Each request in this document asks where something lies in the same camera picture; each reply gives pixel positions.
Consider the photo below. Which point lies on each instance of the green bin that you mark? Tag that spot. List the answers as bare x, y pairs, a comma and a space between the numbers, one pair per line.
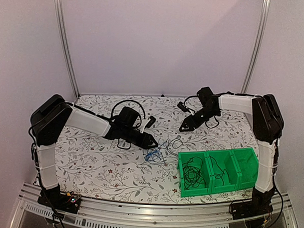
224, 171
248, 165
194, 173

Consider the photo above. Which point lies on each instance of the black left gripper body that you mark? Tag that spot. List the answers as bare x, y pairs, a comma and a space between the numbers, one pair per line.
142, 143

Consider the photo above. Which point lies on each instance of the floral patterned table mat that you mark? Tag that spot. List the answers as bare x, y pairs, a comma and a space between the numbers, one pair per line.
92, 166

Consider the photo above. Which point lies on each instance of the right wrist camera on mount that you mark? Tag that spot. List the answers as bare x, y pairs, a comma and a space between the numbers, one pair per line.
184, 108

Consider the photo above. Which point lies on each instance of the green bin left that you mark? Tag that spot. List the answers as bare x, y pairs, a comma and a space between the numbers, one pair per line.
194, 173

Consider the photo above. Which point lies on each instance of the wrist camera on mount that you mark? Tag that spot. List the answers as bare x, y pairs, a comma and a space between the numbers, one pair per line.
184, 108
147, 123

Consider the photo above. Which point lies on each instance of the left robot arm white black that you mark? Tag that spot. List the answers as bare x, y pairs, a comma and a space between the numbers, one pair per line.
48, 121

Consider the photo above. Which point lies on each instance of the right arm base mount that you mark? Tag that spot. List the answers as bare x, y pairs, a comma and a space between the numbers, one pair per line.
259, 218

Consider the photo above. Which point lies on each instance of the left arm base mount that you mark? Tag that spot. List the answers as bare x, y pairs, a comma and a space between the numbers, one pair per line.
60, 201

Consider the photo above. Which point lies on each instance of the right aluminium frame post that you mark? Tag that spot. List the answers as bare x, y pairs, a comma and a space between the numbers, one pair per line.
262, 23

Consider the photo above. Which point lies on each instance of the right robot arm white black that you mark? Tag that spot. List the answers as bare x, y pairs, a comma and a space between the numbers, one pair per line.
267, 125

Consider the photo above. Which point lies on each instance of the green bin middle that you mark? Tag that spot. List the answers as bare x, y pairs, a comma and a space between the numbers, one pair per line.
224, 171

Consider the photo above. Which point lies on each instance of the left aluminium frame post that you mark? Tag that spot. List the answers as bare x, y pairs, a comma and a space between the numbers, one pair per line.
65, 47

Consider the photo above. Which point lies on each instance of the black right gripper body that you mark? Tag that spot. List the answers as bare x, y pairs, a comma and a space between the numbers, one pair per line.
207, 115

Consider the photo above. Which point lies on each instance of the aluminium frame post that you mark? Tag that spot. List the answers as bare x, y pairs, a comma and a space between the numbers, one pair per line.
262, 23
65, 47

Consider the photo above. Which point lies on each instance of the green bin right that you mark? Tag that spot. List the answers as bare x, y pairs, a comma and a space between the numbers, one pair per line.
248, 165

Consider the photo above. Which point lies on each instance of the front aluminium rail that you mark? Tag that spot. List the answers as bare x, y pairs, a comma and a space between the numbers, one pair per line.
98, 213

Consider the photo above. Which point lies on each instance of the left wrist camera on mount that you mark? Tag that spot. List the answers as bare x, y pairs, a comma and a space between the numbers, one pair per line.
147, 123

